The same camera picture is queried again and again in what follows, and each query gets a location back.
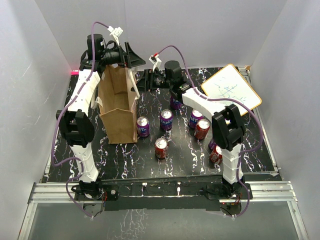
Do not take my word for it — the red cola can front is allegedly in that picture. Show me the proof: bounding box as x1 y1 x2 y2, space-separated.
154 137 169 159

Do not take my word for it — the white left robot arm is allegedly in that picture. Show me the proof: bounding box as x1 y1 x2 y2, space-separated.
56 33 146 200

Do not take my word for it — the purple fanta can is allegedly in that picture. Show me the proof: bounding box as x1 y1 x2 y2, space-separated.
170 95 182 110
188 109 204 129
136 116 150 138
208 138 217 151
159 109 173 131

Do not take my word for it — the purple Fanta can back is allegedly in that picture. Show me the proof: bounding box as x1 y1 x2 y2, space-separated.
170 95 182 110

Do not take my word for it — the yellow framed whiteboard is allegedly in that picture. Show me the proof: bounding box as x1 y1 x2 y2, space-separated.
201 63 262 110

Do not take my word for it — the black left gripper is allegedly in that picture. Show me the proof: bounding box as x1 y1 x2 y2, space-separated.
101 42 146 69

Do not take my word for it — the aluminium rail frame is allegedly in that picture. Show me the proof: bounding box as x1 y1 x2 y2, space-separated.
17 66 310 240

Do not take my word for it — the red cola can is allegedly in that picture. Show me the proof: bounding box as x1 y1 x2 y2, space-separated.
154 137 169 159
209 145 223 165
193 119 210 140

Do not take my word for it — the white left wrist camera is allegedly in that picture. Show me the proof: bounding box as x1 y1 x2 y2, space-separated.
107 26 124 47

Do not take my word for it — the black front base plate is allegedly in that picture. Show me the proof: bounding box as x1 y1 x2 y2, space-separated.
71 175 253 211

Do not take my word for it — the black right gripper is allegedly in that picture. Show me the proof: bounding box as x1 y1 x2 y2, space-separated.
131 69 173 94

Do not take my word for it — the red cola can centre right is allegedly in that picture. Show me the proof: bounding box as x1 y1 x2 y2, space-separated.
193 119 210 140

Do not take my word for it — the brown canvas tote bag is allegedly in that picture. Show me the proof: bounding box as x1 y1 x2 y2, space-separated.
96 65 138 144

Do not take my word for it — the red cola can far right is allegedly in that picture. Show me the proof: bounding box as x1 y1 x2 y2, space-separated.
209 145 223 165

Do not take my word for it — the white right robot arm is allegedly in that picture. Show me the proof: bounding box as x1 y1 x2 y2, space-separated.
136 60 245 199

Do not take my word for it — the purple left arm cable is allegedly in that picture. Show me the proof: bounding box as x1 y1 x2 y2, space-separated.
50 21 112 219

